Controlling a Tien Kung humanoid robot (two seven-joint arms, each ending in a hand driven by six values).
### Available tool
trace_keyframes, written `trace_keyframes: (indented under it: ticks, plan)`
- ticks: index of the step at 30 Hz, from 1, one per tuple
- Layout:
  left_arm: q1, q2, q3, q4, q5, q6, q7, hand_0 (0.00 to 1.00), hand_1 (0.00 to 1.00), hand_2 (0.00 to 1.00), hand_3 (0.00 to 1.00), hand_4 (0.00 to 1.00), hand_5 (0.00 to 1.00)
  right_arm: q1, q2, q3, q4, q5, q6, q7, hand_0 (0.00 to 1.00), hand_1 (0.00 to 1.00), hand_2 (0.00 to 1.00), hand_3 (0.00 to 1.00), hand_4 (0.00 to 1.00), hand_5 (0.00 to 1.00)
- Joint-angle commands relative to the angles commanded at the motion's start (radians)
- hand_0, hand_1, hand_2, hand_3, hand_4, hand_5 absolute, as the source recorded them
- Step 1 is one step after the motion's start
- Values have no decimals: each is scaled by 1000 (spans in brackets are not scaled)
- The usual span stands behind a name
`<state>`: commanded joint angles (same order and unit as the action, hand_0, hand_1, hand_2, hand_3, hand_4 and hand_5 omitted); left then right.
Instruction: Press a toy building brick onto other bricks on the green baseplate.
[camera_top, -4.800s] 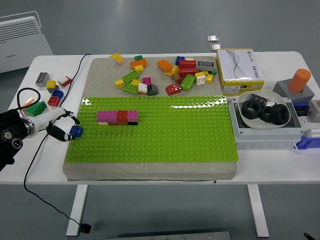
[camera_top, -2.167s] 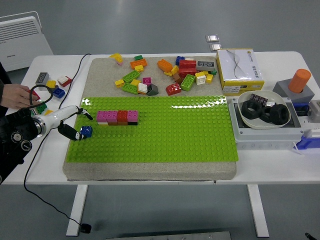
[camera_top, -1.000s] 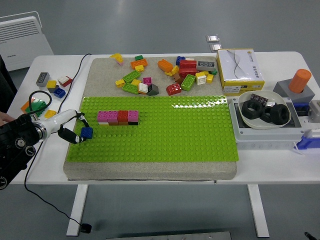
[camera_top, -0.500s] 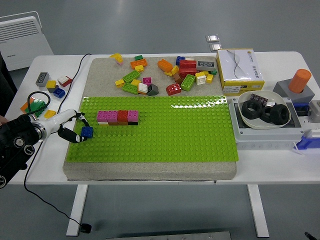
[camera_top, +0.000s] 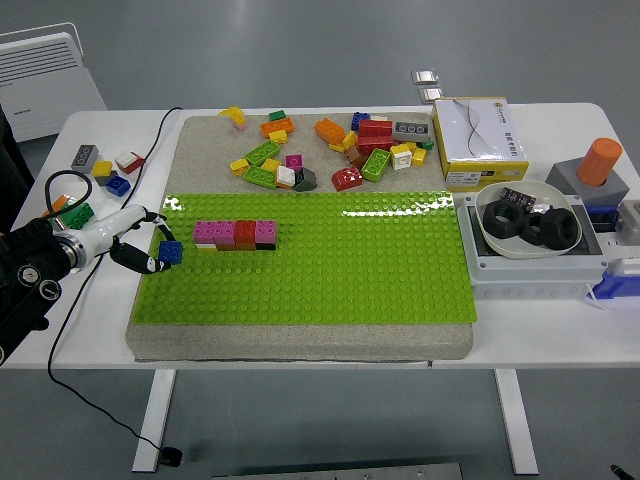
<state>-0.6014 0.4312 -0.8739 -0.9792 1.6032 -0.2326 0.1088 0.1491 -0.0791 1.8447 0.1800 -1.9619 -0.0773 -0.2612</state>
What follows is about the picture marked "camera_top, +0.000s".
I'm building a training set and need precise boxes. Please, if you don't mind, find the long pink toy brick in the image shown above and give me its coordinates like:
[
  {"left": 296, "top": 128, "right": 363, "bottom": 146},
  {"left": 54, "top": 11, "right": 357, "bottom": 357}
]
[{"left": 193, "top": 220, "right": 237, "bottom": 247}]

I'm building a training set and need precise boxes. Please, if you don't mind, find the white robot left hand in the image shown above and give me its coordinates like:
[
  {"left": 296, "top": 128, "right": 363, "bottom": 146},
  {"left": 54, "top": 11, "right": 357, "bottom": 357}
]
[{"left": 73, "top": 203, "right": 178, "bottom": 276}]

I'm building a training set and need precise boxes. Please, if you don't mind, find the orange cylinder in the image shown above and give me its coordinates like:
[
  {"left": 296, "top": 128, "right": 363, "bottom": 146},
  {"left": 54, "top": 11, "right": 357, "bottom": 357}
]
[{"left": 575, "top": 136, "right": 624, "bottom": 188}]

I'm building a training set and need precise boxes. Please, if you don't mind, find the blue plastic block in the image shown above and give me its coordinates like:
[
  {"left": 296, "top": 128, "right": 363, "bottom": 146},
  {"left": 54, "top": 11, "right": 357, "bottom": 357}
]
[{"left": 599, "top": 269, "right": 640, "bottom": 301}]

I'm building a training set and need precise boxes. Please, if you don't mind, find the red and white brick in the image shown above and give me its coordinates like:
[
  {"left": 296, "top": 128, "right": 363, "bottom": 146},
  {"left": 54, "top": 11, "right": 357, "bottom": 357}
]
[{"left": 113, "top": 151, "right": 147, "bottom": 176}]

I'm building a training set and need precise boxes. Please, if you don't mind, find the yellow and white carton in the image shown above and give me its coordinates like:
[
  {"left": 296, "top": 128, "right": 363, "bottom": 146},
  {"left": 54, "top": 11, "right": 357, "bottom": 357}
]
[{"left": 430, "top": 96, "right": 531, "bottom": 189}]

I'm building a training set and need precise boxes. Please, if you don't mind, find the large red toy brick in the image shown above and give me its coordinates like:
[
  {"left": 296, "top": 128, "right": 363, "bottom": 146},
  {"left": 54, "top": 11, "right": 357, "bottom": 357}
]
[{"left": 356, "top": 119, "right": 395, "bottom": 157}]

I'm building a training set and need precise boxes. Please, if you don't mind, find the grey junction box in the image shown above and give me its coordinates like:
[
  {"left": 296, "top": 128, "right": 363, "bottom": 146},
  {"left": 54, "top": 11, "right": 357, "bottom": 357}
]
[{"left": 455, "top": 192, "right": 609, "bottom": 302}]

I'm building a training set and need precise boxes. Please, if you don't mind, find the white bowl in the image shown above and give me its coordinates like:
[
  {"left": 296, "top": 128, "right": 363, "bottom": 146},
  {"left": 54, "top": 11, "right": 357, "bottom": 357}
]
[{"left": 474, "top": 179, "right": 584, "bottom": 261}]

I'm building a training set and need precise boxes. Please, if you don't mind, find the lime green toy brick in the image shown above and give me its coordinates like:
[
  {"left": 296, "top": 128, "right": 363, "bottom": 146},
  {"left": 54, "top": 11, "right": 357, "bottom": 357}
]
[
  {"left": 360, "top": 147, "right": 392, "bottom": 184},
  {"left": 244, "top": 140, "right": 282, "bottom": 167},
  {"left": 242, "top": 164, "right": 278, "bottom": 191}
]

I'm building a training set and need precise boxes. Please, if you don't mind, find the white cable tie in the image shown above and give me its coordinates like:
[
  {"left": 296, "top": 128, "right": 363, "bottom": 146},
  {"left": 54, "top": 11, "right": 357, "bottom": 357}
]
[{"left": 583, "top": 282, "right": 612, "bottom": 312}]

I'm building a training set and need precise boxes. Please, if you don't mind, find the large black hex nut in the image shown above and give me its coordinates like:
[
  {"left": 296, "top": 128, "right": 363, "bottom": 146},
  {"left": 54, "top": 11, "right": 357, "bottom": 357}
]
[
  {"left": 519, "top": 212, "right": 547, "bottom": 247},
  {"left": 538, "top": 206, "right": 582, "bottom": 248},
  {"left": 481, "top": 200, "right": 527, "bottom": 239}
]

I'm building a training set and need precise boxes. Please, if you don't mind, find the dark circuit board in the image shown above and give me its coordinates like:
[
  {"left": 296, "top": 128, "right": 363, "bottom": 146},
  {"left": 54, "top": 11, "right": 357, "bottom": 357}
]
[{"left": 499, "top": 186, "right": 537, "bottom": 208}]

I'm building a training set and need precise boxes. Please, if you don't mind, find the person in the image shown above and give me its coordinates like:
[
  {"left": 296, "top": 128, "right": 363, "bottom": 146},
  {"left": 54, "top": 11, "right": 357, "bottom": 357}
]
[{"left": 0, "top": 102, "right": 36, "bottom": 239}]

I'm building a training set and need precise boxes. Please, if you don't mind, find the large dark green brick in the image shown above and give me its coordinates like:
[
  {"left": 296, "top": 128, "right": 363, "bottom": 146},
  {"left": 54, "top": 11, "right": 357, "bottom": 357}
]
[{"left": 58, "top": 201, "right": 97, "bottom": 232}]

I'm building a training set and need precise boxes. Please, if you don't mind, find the black power cord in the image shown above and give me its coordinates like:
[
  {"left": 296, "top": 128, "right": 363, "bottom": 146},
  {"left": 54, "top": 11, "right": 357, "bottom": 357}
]
[{"left": 47, "top": 106, "right": 185, "bottom": 454}]

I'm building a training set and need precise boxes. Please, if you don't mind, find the long orange toy brick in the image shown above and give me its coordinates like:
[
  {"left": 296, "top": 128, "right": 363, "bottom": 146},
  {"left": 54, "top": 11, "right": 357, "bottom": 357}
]
[
  {"left": 314, "top": 117, "right": 348, "bottom": 147},
  {"left": 259, "top": 118, "right": 296, "bottom": 140},
  {"left": 41, "top": 194, "right": 69, "bottom": 219}
]

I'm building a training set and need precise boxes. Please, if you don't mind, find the grey block with hole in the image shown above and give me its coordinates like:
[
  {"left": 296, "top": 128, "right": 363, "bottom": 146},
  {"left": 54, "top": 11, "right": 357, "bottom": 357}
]
[{"left": 544, "top": 157, "right": 631, "bottom": 207}]

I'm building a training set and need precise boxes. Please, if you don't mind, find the grey three-hole toy brick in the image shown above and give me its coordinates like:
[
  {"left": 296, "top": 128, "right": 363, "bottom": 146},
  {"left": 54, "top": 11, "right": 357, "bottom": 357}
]
[
  {"left": 392, "top": 121, "right": 433, "bottom": 143},
  {"left": 70, "top": 144, "right": 100, "bottom": 175}
]

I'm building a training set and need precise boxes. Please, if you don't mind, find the dark blue part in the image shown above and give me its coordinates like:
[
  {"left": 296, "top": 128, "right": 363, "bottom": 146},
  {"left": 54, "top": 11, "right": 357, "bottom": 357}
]
[{"left": 587, "top": 204, "right": 620, "bottom": 234}]

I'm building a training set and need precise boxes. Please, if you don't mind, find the grey-brown foam mat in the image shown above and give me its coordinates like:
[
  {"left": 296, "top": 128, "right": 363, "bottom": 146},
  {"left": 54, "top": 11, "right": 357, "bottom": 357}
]
[{"left": 123, "top": 113, "right": 476, "bottom": 362}]

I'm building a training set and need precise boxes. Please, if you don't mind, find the white table leg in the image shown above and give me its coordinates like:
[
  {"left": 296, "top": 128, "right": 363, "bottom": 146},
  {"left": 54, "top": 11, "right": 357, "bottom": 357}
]
[
  {"left": 492, "top": 368, "right": 541, "bottom": 476},
  {"left": 130, "top": 368, "right": 178, "bottom": 474}
]

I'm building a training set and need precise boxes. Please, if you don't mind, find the green studded baseplate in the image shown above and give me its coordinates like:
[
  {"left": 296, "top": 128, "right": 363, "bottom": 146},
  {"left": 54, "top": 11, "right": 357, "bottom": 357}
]
[{"left": 130, "top": 191, "right": 479, "bottom": 327}]

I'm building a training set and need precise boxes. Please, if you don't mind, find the red sloped toy brick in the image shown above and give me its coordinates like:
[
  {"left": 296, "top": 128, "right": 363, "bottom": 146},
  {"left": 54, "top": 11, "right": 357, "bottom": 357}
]
[{"left": 331, "top": 166, "right": 365, "bottom": 193}]

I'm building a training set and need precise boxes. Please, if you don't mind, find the white and yellow brick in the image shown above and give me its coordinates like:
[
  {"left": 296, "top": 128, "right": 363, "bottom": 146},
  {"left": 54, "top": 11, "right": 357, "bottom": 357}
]
[{"left": 389, "top": 143, "right": 413, "bottom": 172}]

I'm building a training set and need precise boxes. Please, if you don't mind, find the red square toy brick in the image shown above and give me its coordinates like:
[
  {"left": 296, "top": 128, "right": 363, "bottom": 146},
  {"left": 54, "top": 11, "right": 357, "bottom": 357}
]
[{"left": 233, "top": 219, "right": 257, "bottom": 246}]

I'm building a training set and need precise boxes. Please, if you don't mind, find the light grey connector part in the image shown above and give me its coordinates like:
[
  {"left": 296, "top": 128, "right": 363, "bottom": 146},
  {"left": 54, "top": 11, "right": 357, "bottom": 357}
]
[{"left": 615, "top": 199, "right": 640, "bottom": 234}]

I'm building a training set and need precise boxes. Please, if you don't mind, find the white panel heater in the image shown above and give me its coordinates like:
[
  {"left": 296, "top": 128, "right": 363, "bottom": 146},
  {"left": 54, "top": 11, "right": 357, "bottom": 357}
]
[{"left": 0, "top": 22, "right": 109, "bottom": 145}]

